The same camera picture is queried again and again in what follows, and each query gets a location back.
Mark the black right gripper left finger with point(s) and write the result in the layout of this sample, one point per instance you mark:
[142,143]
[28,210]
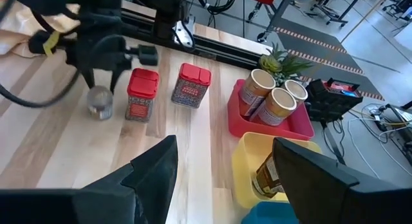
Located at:
[128,198]

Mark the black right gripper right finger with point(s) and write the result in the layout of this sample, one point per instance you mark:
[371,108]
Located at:
[338,198]

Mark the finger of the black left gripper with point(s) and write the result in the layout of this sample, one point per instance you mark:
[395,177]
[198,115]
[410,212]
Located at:
[89,77]
[116,77]

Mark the cylindrical spice can tan lid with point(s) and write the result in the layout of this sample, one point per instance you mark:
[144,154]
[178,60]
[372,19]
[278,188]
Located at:
[257,89]
[295,90]
[277,105]

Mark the yellow tape tag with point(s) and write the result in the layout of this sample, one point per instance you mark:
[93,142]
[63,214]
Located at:
[51,43]

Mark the blue plastic bin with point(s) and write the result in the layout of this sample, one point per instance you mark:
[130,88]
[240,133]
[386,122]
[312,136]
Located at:
[267,214]

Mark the brown spice pouch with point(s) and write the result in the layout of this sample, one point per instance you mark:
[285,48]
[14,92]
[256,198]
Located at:
[267,179]

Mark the yellow cloth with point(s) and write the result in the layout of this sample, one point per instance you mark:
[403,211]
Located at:
[16,27]

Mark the red and black toolbox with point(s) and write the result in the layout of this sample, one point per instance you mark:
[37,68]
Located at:
[328,101]

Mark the yellow plastic bin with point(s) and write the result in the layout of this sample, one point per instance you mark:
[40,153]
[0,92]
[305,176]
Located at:
[248,159]

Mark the red plastic bin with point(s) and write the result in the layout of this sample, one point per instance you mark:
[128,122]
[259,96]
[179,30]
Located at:
[244,127]

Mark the orange striped floor tape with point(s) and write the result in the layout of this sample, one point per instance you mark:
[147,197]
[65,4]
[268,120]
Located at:
[322,50]
[338,74]

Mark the green potted succulent plant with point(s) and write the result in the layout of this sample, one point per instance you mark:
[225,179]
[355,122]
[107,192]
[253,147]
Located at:
[273,63]

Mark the black desk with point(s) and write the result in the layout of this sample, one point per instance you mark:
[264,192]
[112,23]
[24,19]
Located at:
[281,11]

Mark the black aluminium frame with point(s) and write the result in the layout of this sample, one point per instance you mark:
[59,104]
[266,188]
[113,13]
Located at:
[225,53]

